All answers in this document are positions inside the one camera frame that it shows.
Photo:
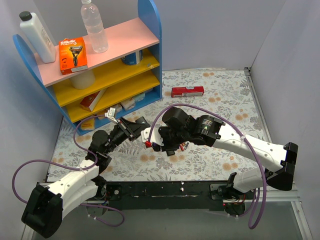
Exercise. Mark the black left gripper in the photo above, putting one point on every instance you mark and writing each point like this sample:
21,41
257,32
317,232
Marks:
128,128

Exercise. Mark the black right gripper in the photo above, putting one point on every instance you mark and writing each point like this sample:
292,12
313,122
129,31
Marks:
164,141

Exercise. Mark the black battery cover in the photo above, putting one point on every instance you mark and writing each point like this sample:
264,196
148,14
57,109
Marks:
170,153

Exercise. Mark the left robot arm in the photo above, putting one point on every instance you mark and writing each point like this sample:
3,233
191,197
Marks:
48,205

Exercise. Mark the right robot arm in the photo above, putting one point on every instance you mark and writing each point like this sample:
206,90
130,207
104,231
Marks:
276,162

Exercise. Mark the white snack packet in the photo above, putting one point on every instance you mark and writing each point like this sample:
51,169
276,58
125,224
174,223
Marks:
128,104

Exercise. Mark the green sponge pack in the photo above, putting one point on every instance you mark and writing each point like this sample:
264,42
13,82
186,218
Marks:
139,97

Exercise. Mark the yellow snack packet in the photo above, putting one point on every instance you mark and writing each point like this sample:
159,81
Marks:
88,125

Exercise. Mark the red white book box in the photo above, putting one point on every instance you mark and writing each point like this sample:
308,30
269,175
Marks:
89,102

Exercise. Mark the red toothpaste box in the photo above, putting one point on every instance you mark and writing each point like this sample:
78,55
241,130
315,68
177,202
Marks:
187,91

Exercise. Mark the blue pink yellow shelf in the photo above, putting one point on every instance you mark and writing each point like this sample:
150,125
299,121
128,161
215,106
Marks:
121,81

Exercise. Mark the floral table mat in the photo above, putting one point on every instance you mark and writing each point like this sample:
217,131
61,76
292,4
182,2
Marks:
227,93

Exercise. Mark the white cylindrical container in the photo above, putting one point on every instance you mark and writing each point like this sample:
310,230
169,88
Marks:
84,80

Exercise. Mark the blue white can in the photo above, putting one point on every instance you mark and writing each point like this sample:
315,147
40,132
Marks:
133,58

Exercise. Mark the orange razor box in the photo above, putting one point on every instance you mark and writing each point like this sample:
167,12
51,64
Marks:
72,55

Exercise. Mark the clear plastic water bottle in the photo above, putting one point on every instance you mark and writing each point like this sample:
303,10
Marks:
94,26

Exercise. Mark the white bottle black cap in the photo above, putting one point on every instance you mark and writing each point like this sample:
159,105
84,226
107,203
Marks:
36,34

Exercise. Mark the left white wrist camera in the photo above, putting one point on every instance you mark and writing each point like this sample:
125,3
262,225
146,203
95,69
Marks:
111,115

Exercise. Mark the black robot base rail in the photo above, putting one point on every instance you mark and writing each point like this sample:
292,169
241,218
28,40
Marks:
173,195

